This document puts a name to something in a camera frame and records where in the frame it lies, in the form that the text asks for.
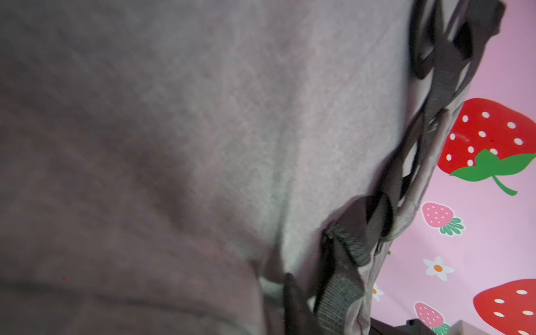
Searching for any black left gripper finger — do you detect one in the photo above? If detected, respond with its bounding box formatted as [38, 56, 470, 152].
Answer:
[283, 273, 322, 335]

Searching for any grey backpack with black straps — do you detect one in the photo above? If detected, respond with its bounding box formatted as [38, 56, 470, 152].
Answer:
[1, 1, 505, 334]

